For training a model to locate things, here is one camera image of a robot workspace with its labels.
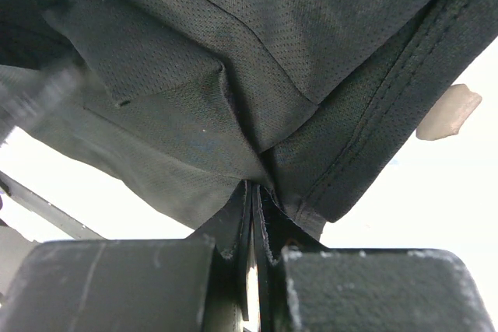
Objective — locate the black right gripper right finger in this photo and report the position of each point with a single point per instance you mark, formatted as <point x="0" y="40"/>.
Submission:
<point x="306" y="286"/>

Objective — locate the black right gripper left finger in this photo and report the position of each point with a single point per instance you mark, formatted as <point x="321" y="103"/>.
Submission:
<point x="193" y="284"/>

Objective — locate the black t-shirt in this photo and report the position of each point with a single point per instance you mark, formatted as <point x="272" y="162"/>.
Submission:
<point x="186" y="98"/>

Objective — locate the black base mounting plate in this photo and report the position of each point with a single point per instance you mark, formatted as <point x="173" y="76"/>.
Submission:
<point x="46" y="210"/>

